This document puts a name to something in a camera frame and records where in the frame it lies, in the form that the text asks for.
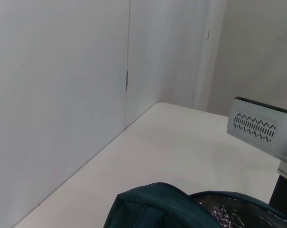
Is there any dark teal insulated lunch bag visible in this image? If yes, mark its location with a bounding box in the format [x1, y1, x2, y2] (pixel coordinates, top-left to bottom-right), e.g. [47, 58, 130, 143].
[102, 182, 287, 228]

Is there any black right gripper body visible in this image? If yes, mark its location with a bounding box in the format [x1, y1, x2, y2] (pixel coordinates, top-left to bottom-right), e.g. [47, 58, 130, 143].
[268, 175, 287, 212]

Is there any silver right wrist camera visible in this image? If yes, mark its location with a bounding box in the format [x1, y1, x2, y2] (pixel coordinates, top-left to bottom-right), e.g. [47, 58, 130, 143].
[226, 96, 287, 162]

